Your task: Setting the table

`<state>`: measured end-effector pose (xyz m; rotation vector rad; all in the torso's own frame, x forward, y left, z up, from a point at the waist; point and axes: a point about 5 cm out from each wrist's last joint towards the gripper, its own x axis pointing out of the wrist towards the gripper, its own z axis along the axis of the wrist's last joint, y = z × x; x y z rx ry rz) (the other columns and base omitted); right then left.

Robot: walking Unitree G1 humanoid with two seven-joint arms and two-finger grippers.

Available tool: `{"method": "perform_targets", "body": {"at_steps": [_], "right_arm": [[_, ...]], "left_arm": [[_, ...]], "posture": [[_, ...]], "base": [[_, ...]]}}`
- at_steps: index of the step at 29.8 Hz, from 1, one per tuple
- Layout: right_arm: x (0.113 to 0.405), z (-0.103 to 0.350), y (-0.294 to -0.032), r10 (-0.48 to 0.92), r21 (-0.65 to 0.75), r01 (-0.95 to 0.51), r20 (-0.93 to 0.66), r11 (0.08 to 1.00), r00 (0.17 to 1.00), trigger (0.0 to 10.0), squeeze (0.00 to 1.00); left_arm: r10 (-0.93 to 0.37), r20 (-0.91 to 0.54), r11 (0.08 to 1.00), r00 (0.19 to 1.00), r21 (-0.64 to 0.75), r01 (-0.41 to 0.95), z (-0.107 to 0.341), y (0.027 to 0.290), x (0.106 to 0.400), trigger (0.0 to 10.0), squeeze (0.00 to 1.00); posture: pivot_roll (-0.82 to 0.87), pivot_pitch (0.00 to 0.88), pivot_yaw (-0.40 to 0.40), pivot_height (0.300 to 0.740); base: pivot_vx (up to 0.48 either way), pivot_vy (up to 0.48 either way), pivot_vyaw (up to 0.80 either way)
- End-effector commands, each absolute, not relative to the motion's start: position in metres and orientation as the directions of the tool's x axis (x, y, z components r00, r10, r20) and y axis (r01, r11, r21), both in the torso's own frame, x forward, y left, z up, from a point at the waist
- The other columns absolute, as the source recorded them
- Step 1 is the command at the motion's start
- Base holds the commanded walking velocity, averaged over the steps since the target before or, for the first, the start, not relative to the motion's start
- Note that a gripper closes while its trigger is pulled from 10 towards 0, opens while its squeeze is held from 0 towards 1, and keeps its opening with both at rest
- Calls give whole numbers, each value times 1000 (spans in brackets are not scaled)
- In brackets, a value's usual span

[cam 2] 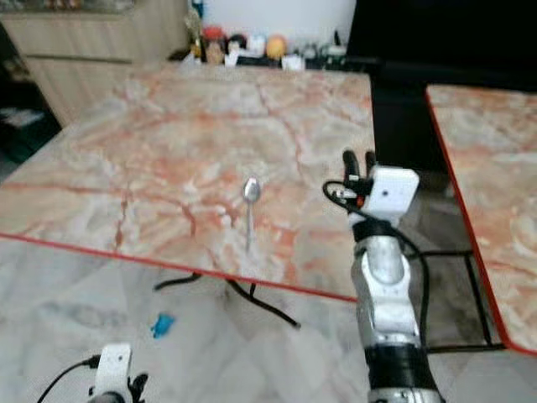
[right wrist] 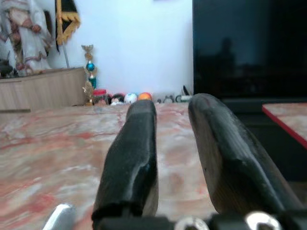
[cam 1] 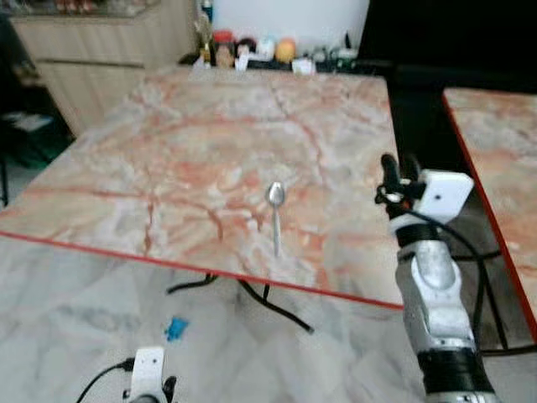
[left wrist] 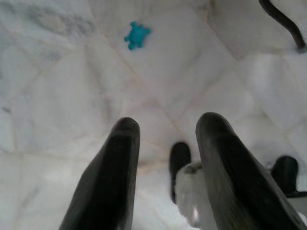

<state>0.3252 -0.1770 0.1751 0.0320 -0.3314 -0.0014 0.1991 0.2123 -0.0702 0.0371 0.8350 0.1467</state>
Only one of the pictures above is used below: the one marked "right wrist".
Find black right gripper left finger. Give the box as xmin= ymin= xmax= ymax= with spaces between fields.
xmin=92 ymin=100 xmax=160 ymax=222

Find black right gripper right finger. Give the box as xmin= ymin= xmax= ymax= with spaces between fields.
xmin=188 ymin=93 xmax=305 ymax=215

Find black television stand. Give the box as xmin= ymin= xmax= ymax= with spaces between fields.
xmin=221 ymin=97 xmax=307 ymax=181

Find white toy ball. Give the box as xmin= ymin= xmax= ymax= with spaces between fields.
xmin=124 ymin=92 xmax=139 ymax=104

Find black-haired doll figure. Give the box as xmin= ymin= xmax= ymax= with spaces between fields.
xmin=109 ymin=92 xmax=126 ymax=106

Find orange toy ball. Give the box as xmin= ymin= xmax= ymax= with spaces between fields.
xmin=137 ymin=92 xmax=154 ymax=102

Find jar with red lid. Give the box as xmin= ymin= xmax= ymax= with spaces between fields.
xmin=92 ymin=89 xmax=107 ymax=106

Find small grey figurines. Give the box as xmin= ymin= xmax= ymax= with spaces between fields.
xmin=156 ymin=93 xmax=177 ymax=104

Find marble side table red edge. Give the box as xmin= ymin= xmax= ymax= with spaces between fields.
xmin=261 ymin=103 xmax=307 ymax=150

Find gold trophy with blue ball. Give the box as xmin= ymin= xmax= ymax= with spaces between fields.
xmin=81 ymin=44 xmax=98 ymax=107

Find light wooden cabinet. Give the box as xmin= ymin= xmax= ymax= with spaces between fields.
xmin=0 ymin=67 xmax=87 ymax=114

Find black television screen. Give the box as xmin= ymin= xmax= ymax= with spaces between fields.
xmin=192 ymin=0 xmax=307 ymax=99

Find small dark animal figurine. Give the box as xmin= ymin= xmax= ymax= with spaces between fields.
xmin=0 ymin=53 xmax=19 ymax=79

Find black flag with gold fringe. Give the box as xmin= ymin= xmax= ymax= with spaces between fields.
xmin=55 ymin=0 xmax=82 ymax=69

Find doll in white dress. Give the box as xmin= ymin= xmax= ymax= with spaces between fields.
xmin=0 ymin=0 xmax=55 ymax=74

